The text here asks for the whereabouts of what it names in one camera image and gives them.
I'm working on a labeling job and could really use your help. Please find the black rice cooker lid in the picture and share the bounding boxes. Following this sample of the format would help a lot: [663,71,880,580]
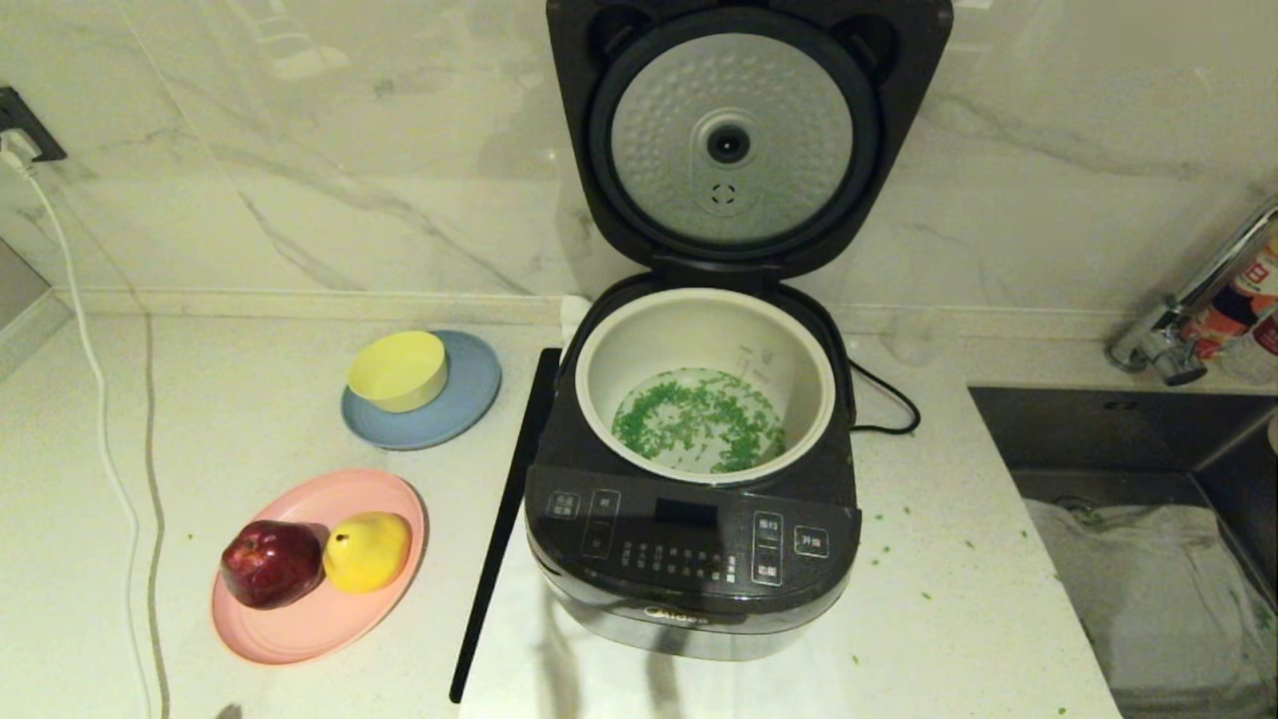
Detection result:
[546,0,955,288]

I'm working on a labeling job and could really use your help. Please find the white inner pot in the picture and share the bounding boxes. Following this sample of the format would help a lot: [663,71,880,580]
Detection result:
[574,288,838,487]

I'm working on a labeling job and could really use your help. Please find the black rice cooker body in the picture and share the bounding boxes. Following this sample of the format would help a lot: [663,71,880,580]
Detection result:
[523,275,866,664]

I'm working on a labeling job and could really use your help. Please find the yellow bowl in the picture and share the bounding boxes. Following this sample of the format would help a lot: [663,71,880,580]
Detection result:
[345,331,449,414]

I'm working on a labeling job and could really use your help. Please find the green chopped vegetables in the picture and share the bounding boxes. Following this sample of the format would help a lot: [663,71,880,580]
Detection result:
[611,367,788,475]

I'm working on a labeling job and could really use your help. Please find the blue plate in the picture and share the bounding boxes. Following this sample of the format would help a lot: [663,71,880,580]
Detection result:
[340,330,503,452]

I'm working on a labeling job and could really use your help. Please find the black tray edge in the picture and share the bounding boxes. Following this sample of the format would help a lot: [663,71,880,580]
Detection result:
[448,347,562,706]

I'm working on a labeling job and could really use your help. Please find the yellow pear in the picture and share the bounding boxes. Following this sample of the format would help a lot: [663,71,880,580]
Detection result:
[320,510,413,596]

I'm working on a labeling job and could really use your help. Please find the red apple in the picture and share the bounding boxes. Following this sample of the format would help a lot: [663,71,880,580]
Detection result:
[220,519,328,611]

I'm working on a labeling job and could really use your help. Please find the pink plate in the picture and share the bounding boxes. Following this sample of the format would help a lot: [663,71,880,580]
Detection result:
[210,468,428,668]

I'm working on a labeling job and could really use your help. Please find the stainless steel sink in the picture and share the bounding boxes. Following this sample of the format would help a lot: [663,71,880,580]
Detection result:
[966,384,1278,719]

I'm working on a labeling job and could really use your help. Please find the chrome faucet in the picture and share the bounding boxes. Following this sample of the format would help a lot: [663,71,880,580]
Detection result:
[1104,195,1278,388]

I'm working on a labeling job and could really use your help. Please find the white cloth in sink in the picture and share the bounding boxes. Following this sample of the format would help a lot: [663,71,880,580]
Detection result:
[1023,499,1278,705]

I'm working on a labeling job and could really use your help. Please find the red white label bottle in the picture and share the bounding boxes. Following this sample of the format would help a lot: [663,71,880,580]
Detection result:
[1193,235,1278,360]

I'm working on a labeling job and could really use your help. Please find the black power cable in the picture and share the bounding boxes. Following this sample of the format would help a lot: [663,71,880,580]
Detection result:
[849,358,922,436]

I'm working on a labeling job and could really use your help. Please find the white power cable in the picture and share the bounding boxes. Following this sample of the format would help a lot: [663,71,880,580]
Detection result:
[0,135,167,719]

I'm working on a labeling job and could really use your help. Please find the black wall socket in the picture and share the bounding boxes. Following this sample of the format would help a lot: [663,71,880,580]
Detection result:
[0,85,67,164]

